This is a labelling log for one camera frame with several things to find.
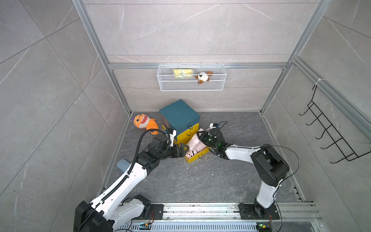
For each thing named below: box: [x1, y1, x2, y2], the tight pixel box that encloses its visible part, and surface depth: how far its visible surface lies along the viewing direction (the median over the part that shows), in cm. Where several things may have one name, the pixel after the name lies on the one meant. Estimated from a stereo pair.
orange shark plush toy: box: [130, 113, 160, 136], surface depth 107 cm
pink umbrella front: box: [185, 145, 208, 160], surface depth 94 cm
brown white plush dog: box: [194, 71, 214, 85], surface depth 87 cm
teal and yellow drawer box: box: [158, 99, 211, 164], surface depth 92 cm
